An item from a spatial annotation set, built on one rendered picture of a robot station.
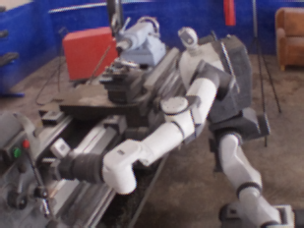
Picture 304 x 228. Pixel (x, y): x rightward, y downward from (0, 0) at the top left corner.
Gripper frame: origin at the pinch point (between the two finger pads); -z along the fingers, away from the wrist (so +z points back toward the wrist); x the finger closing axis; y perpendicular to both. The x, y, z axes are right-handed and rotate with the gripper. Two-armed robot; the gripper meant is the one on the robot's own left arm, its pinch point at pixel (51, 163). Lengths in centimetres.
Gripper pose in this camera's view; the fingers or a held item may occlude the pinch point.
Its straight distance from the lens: 103.7
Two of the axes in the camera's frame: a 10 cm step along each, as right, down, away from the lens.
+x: 2.9, -5.0, 8.1
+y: -1.4, -8.7, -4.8
